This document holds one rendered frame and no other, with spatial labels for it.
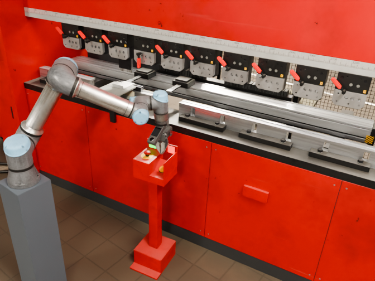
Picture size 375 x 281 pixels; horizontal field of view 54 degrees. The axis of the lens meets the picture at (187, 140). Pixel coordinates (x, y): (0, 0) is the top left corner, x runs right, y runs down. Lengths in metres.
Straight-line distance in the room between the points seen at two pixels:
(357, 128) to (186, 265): 1.35
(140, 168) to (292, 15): 1.11
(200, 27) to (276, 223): 1.20
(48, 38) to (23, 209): 1.60
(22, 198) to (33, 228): 0.21
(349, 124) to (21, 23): 2.29
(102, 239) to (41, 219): 0.76
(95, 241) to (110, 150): 0.64
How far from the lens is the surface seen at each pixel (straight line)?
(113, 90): 2.44
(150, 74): 2.68
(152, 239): 2.45
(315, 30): 1.93
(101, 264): 2.59
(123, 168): 2.68
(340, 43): 1.92
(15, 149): 1.88
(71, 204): 3.09
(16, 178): 1.96
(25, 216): 2.02
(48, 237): 2.19
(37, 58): 3.13
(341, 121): 2.31
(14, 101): 3.07
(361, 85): 1.95
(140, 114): 1.72
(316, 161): 2.05
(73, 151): 2.96
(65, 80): 1.71
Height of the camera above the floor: 1.86
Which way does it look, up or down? 28 degrees down
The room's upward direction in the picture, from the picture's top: 3 degrees clockwise
